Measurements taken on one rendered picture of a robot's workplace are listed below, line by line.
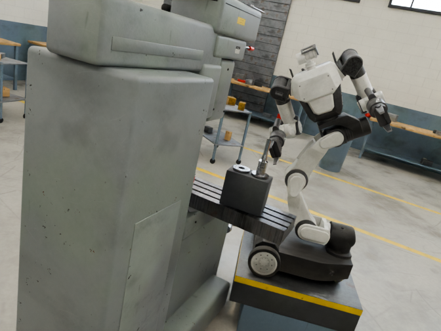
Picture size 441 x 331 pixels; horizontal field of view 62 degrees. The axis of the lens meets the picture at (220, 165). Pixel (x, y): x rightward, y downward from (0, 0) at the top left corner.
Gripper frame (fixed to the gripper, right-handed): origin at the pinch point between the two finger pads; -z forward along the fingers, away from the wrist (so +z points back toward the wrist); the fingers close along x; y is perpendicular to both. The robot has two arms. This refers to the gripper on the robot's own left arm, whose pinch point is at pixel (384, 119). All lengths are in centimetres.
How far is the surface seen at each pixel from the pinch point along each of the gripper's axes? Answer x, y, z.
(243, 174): 11, -70, -13
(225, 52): 63, -51, 6
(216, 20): 78, -45, -3
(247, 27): 64, -39, 24
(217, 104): 42, -68, 7
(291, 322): -95, -94, -20
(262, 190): 1, -64, -18
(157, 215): 34, -90, -60
